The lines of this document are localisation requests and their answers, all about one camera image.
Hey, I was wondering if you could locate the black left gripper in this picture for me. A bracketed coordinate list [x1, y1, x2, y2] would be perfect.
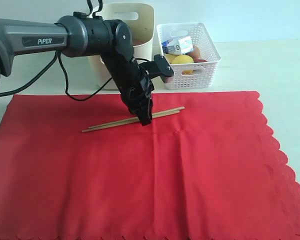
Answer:
[118, 67, 155, 126]

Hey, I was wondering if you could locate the wooden chopstick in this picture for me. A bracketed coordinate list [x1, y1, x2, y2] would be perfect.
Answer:
[81, 111, 180, 133]
[88, 106, 185, 129]

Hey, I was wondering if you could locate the fried chicken nugget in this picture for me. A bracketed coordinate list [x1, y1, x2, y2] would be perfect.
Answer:
[181, 70, 193, 75]

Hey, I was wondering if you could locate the yellow cheese wedge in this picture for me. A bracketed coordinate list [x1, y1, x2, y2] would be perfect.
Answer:
[164, 53, 176, 64]

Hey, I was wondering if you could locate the yellow lemon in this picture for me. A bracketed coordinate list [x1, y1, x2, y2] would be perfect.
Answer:
[171, 55, 194, 65]

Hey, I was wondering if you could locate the blue white milk carton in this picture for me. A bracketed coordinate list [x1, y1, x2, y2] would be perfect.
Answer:
[161, 36, 194, 56]

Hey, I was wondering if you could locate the red sausage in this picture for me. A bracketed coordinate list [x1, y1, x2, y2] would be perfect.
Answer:
[193, 58, 208, 63]

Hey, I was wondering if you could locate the brown egg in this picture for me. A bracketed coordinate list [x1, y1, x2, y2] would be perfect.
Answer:
[188, 45, 201, 59]

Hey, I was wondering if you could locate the red tablecloth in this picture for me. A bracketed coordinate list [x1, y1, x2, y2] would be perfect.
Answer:
[0, 91, 300, 240]

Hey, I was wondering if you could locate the brown round plate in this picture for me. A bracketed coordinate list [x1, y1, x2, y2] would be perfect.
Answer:
[132, 38, 147, 47]

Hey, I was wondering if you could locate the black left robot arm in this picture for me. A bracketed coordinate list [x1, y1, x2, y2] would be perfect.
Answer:
[0, 12, 154, 125]

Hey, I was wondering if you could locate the cream plastic bin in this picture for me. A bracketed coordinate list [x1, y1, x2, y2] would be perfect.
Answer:
[88, 2, 155, 90]

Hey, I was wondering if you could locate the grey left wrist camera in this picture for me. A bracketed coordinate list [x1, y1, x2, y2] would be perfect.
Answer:
[139, 54, 175, 84]

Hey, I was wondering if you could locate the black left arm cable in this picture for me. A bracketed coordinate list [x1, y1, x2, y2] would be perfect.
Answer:
[0, 0, 116, 102]

